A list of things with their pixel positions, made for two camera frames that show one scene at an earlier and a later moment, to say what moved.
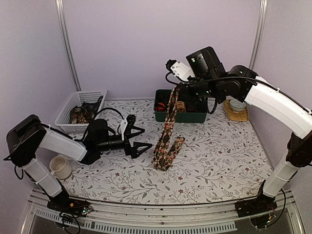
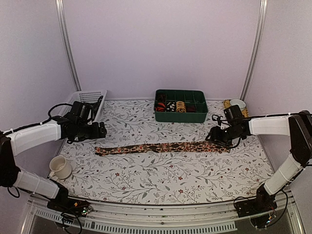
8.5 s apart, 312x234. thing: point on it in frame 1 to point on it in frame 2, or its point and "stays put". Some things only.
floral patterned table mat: (219, 160) stays put
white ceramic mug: (60, 167) stays put
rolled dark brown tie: (161, 97) stays put
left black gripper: (133, 151) to (96, 134)
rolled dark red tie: (190, 107) stays put
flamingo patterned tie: (164, 157) to (210, 146)
